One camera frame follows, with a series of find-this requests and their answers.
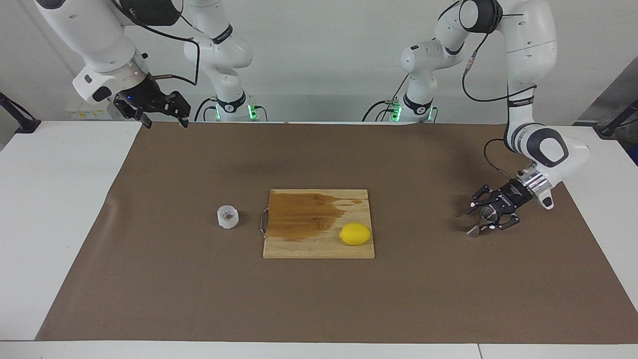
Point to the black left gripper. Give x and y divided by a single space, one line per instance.
516 195

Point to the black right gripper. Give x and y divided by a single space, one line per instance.
144 93

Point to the steel jigger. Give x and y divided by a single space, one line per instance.
472 231

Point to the clear plastic cup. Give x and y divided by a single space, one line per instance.
228 222

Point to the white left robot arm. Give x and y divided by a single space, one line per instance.
531 50

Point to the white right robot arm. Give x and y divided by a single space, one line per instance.
99 40

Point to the white yellow power strip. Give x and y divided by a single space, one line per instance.
82 113

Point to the black clamp stand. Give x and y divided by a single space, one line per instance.
27 124
609 130

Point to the yellow lemon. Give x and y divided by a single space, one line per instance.
355 234

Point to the blue object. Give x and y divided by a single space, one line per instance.
635 154

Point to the brown table mat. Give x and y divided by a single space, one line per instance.
199 289

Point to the wooden cutting board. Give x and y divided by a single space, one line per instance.
319 247

